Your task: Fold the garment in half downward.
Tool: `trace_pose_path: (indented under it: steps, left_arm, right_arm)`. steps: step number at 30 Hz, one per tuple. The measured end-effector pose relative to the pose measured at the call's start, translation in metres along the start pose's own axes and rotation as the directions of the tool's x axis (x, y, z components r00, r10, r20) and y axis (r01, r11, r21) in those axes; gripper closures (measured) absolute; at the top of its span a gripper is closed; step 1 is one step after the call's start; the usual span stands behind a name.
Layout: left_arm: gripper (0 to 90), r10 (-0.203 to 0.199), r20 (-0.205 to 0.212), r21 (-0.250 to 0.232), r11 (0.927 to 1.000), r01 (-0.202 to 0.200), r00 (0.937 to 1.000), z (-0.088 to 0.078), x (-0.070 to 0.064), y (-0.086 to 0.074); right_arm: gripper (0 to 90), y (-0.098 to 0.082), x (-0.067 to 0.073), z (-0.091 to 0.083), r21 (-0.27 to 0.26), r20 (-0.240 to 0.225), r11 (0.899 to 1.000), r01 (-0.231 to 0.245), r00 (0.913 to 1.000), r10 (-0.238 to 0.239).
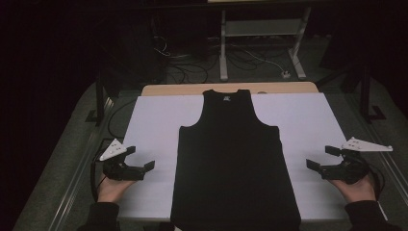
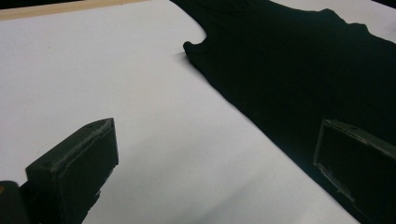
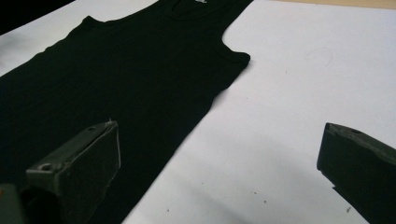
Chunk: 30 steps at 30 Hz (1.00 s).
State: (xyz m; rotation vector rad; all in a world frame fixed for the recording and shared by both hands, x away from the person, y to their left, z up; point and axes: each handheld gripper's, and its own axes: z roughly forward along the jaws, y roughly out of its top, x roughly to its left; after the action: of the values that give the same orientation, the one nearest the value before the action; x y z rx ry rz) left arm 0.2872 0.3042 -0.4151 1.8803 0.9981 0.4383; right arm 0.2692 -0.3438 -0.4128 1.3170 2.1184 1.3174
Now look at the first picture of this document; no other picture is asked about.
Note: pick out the metal floor rail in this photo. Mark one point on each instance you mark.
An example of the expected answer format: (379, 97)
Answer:
(389, 170)
(80, 179)

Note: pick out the black metal stand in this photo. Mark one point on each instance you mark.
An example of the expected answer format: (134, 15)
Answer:
(365, 96)
(100, 102)

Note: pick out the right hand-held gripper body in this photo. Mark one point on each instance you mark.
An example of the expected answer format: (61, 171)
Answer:
(348, 171)

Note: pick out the white power plug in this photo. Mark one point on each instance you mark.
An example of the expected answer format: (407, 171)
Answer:
(285, 74)

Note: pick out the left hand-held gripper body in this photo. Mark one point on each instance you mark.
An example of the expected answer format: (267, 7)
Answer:
(120, 171)

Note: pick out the black tank top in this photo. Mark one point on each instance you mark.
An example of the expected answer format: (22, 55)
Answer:
(231, 160)

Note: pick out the person's right hand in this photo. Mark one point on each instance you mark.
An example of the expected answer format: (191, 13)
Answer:
(359, 191)

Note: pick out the white table mat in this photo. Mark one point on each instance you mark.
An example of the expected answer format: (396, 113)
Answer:
(154, 128)

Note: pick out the grey metal desk frame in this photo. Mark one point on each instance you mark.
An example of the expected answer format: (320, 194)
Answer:
(223, 48)

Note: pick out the person's left hand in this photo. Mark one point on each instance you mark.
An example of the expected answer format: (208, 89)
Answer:
(110, 191)

